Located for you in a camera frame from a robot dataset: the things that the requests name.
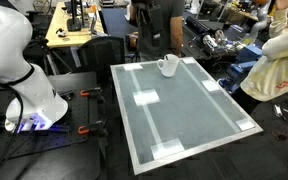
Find bare forearm of person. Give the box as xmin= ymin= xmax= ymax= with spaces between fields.
xmin=169 ymin=15 xmax=185 ymax=56

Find white mug cup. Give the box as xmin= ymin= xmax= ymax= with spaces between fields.
xmin=156 ymin=53 xmax=181 ymax=78

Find white tape patch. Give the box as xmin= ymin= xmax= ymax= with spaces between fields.
xmin=123 ymin=63 xmax=144 ymax=72
xmin=201 ymin=79 xmax=222 ymax=93
xmin=235 ymin=118 xmax=256 ymax=132
xmin=132 ymin=89 xmax=161 ymax=107
xmin=181 ymin=57 xmax=197 ymax=65
xmin=149 ymin=138 xmax=186 ymax=161

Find long white tape strip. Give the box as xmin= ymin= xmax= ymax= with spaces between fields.
xmin=178 ymin=61 xmax=243 ymax=133
xmin=128 ymin=68 xmax=165 ymax=149

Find orange and black clamp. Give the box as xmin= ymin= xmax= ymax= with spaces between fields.
xmin=79 ymin=87 xmax=107 ymax=103
xmin=77 ymin=119 xmax=109 ymax=138

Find black office chair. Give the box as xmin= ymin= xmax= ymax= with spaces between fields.
xmin=76 ymin=35 xmax=127 ymax=84

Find person in gray shirt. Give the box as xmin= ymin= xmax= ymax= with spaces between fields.
xmin=129 ymin=0 xmax=186 ymax=63

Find metal motor apparatus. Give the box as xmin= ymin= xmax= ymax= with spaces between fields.
xmin=190 ymin=28 xmax=245 ymax=58

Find black monitor stand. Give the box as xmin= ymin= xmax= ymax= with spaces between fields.
xmin=66 ymin=0 xmax=86 ymax=33

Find black tripod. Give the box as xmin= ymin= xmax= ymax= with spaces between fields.
xmin=23 ymin=38 xmax=74 ymax=76

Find blue bench vise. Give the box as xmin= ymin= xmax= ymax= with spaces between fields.
xmin=217 ymin=44 xmax=264 ymax=94

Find wooden desk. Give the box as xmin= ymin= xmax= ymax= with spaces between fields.
xmin=45 ymin=1 xmax=106 ymax=49

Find person in cream coat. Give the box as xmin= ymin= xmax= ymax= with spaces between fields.
xmin=240 ymin=0 xmax=288 ymax=103

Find gray board with aluminium frame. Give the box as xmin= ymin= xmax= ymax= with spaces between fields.
xmin=109 ymin=56 xmax=264 ymax=176

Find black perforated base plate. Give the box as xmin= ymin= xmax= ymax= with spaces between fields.
xmin=0 ymin=71 xmax=102 ymax=164

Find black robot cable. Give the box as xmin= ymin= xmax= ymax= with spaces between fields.
xmin=0 ymin=83 xmax=25 ymax=180

